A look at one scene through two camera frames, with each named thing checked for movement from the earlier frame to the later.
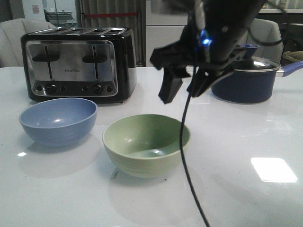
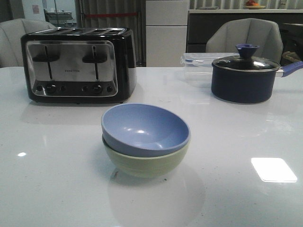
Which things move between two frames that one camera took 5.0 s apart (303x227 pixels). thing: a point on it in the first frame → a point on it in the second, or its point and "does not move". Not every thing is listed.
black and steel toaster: (96, 64) does not move
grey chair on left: (11, 31) does not move
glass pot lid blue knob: (250, 64) does not move
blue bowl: (59, 122) → (141, 130)
